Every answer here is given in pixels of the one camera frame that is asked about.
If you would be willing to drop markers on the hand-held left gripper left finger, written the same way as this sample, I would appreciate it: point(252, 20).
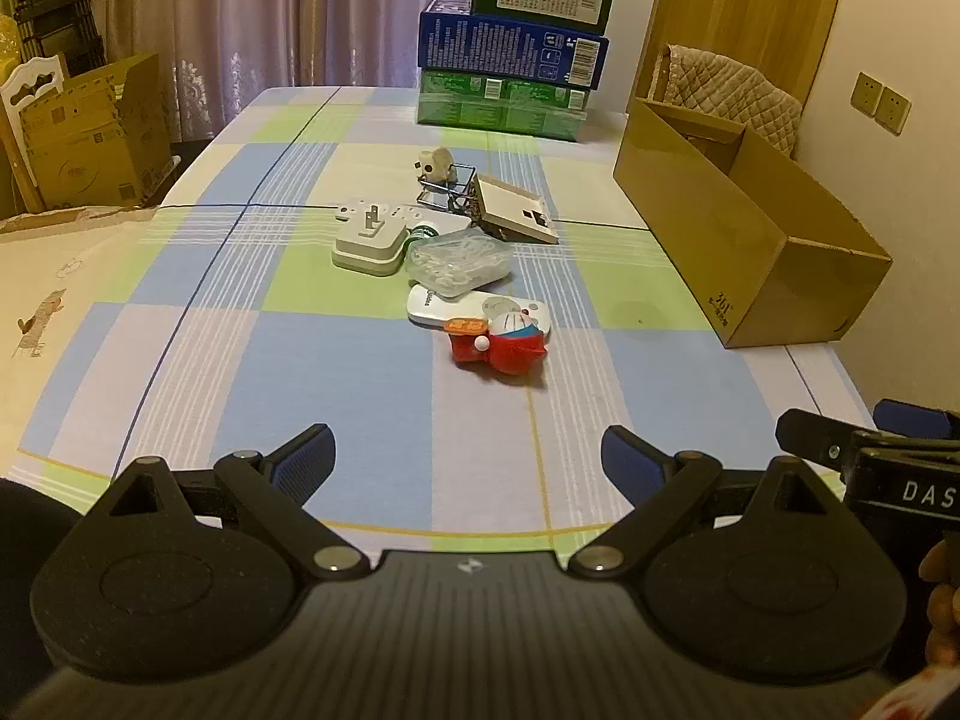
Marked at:
point(300, 457)

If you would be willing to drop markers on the beige wall socket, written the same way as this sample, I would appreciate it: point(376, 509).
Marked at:
point(866, 97)
point(894, 111)

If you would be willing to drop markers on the white power strip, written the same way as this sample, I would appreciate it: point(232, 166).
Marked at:
point(390, 210)

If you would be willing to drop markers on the white square tray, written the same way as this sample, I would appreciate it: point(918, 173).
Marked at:
point(510, 206)

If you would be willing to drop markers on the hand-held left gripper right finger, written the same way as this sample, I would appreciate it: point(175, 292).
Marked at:
point(637, 461)

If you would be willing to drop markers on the pink patterned curtain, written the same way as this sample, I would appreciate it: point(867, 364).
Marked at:
point(225, 15)

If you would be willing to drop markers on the person's right hand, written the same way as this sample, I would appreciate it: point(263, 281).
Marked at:
point(943, 600)

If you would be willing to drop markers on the brown cardboard box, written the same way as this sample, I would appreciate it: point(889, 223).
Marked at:
point(675, 187)

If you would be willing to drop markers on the chair with quilted cover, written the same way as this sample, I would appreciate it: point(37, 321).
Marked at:
point(727, 90)

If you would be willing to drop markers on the white remote control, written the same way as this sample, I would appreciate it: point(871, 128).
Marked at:
point(435, 307)

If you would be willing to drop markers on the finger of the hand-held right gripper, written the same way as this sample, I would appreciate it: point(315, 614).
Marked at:
point(814, 436)
point(911, 416)

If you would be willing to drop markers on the white wooden chair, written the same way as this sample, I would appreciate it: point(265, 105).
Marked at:
point(30, 75)

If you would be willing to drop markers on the light green wrapped box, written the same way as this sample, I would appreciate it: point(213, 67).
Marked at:
point(487, 109)

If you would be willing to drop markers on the small green white bottle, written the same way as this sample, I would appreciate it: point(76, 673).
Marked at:
point(421, 234)

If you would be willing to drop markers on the blue box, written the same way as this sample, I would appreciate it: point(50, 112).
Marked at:
point(487, 45)

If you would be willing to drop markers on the small beige toy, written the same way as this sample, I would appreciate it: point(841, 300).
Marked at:
point(436, 165)

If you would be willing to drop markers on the clear plastic swab box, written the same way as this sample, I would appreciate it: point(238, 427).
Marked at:
point(457, 262)

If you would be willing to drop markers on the red white printed cloth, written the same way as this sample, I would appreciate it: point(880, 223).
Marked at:
point(922, 697)

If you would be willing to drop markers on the black folding rack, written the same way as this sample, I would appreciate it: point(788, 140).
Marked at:
point(67, 7)

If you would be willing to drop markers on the red cartoon cat toy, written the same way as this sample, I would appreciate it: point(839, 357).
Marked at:
point(510, 352)

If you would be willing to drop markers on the large open cardboard box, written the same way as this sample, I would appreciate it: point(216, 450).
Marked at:
point(82, 142)

